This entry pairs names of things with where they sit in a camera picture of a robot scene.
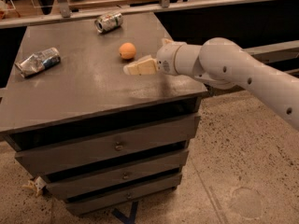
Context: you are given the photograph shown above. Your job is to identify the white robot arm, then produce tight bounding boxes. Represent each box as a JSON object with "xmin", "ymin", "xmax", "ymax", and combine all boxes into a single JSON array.
[{"xmin": 123, "ymin": 37, "xmax": 299, "ymax": 130}]

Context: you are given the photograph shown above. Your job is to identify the grey drawer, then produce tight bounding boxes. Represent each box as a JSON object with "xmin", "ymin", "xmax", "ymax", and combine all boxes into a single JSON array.
[
  {"xmin": 47, "ymin": 148, "xmax": 189, "ymax": 200},
  {"xmin": 15, "ymin": 114, "xmax": 199, "ymax": 176},
  {"xmin": 65, "ymin": 173, "xmax": 182, "ymax": 216}
]

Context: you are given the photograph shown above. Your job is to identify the crushed redbull can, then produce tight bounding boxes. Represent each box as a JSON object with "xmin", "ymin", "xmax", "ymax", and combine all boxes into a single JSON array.
[{"xmin": 15, "ymin": 48, "xmax": 61, "ymax": 78}]

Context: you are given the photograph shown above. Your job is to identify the top grey drawer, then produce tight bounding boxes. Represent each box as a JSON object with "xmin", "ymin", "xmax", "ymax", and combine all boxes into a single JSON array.
[{"xmin": 15, "ymin": 114, "xmax": 199, "ymax": 176}]

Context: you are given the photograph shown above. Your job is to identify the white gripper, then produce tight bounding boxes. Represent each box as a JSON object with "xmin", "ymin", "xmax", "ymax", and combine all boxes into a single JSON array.
[{"xmin": 123, "ymin": 38, "xmax": 185, "ymax": 76}]

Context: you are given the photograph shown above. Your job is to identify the bottom grey drawer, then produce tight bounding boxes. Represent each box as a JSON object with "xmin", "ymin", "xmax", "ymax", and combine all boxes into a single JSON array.
[{"xmin": 65, "ymin": 173, "xmax": 182, "ymax": 216}]

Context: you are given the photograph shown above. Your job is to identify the grey metal railing frame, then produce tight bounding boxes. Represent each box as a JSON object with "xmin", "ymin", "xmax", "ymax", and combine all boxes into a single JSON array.
[{"xmin": 0, "ymin": 0, "xmax": 299, "ymax": 97}]

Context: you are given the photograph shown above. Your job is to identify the green silver soda can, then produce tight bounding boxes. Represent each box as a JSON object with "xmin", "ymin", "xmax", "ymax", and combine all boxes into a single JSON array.
[{"xmin": 94, "ymin": 12, "xmax": 123, "ymax": 34}]

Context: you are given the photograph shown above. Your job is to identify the middle grey drawer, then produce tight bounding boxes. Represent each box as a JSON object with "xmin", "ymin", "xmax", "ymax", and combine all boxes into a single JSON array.
[{"xmin": 47, "ymin": 148, "xmax": 189, "ymax": 200}]

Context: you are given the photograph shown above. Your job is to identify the crumpled paper scrap on floor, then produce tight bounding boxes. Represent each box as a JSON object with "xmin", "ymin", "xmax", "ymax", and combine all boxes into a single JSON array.
[{"xmin": 23, "ymin": 176, "xmax": 47, "ymax": 197}]

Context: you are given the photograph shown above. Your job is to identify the orange fruit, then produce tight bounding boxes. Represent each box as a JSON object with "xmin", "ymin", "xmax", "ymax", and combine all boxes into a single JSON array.
[{"xmin": 119, "ymin": 43, "xmax": 136, "ymax": 60}]

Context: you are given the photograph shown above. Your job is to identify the grey drawer cabinet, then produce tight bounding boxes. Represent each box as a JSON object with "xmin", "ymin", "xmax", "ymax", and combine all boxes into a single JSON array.
[{"xmin": 0, "ymin": 14, "xmax": 206, "ymax": 204}]

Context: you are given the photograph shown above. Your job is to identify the blue tape on floor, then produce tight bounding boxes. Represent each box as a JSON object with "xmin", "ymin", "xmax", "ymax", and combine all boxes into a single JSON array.
[{"xmin": 111, "ymin": 201, "xmax": 139, "ymax": 224}]

